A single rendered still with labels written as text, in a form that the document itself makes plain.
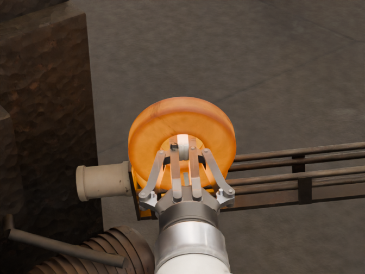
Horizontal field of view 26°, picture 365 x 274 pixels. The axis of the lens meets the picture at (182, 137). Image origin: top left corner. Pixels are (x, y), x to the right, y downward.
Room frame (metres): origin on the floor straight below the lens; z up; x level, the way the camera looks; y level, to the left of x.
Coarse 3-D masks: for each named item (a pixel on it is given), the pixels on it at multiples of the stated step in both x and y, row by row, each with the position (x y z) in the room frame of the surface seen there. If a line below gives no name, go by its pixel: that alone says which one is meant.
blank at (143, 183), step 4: (168, 140) 1.00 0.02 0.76; (196, 140) 1.00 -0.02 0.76; (164, 144) 1.00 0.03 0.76; (168, 144) 1.00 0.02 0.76; (200, 144) 1.00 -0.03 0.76; (164, 148) 1.00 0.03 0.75; (168, 148) 1.00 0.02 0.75; (136, 172) 1.00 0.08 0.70; (136, 176) 1.00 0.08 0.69; (224, 176) 1.00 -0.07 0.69; (140, 180) 1.00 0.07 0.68; (144, 180) 1.00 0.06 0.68; (140, 184) 1.00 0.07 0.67; (144, 184) 1.00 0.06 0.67
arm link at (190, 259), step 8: (184, 256) 0.64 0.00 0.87; (192, 256) 0.64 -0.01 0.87; (200, 256) 0.64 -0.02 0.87; (208, 256) 0.65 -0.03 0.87; (168, 264) 0.64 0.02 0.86; (176, 264) 0.63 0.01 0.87; (184, 264) 0.63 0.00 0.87; (192, 264) 0.63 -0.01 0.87; (200, 264) 0.63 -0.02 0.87; (208, 264) 0.63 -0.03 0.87; (216, 264) 0.64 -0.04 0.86; (224, 264) 0.65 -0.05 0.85; (160, 272) 0.64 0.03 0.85; (168, 272) 0.62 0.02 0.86; (176, 272) 0.62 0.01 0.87; (184, 272) 0.61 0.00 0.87; (192, 272) 0.61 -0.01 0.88; (200, 272) 0.61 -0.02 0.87; (208, 272) 0.61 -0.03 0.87; (216, 272) 0.62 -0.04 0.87; (224, 272) 0.63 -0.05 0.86
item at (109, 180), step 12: (84, 168) 1.02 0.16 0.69; (96, 168) 1.02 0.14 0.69; (108, 168) 1.01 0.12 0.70; (120, 168) 1.01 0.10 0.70; (84, 180) 0.99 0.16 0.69; (96, 180) 0.99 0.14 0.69; (108, 180) 0.99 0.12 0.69; (120, 180) 0.99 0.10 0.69; (84, 192) 0.98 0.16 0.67; (96, 192) 0.99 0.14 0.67; (108, 192) 0.99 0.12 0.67; (120, 192) 0.99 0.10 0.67
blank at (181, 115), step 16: (144, 112) 0.91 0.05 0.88; (160, 112) 0.89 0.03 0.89; (176, 112) 0.89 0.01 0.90; (192, 112) 0.89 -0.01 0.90; (208, 112) 0.90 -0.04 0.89; (144, 128) 0.89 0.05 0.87; (160, 128) 0.89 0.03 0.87; (176, 128) 0.89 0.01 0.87; (192, 128) 0.89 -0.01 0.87; (208, 128) 0.89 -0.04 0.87; (224, 128) 0.90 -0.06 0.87; (128, 144) 0.90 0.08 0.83; (144, 144) 0.89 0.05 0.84; (160, 144) 0.89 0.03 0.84; (208, 144) 0.90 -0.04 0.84; (224, 144) 0.90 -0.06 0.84; (144, 160) 0.89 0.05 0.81; (224, 160) 0.90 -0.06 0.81; (144, 176) 0.89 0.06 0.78
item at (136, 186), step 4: (128, 164) 1.00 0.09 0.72; (128, 168) 0.99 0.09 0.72; (132, 168) 0.99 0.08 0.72; (128, 172) 0.98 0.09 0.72; (132, 172) 0.98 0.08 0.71; (132, 176) 0.98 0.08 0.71; (132, 180) 0.98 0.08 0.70; (136, 180) 1.02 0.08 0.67; (132, 184) 0.98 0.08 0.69; (136, 184) 1.01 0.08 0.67; (132, 188) 0.98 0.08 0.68; (136, 188) 1.00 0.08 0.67; (140, 188) 1.05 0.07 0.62; (132, 192) 0.98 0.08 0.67; (136, 196) 0.98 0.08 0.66; (136, 200) 0.98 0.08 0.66; (136, 204) 0.98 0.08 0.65; (136, 208) 0.98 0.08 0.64; (136, 212) 0.98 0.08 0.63; (140, 212) 0.99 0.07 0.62; (140, 220) 0.98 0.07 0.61
